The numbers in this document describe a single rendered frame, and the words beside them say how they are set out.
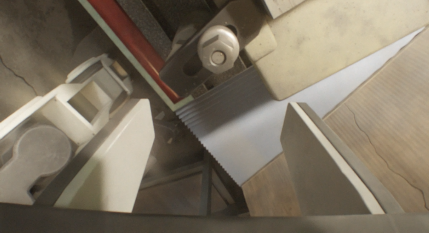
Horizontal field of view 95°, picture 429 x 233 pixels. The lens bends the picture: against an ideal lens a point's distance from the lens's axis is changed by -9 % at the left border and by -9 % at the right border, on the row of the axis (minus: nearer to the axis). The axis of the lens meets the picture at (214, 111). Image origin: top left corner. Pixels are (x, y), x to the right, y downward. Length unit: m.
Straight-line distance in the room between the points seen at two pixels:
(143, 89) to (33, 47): 0.79
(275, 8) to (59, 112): 0.55
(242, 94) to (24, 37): 1.51
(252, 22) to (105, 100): 0.60
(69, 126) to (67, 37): 1.00
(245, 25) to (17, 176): 0.45
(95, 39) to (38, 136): 0.85
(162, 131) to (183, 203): 1.19
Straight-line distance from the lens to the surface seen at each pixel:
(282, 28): 0.27
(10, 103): 2.13
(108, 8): 0.52
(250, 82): 0.49
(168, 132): 0.77
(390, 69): 0.58
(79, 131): 0.64
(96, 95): 0.74
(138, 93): 1.32
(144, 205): 1.99
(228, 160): 0.62
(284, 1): 0.20
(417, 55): 0.58
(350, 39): 0.30
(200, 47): 0.19
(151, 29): 0.47
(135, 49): 0.51
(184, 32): 0.32
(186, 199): 1.84
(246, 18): 0.21
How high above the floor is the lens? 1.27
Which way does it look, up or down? 58 degrees down
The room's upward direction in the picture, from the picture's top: 178 degrees counter-clockwise
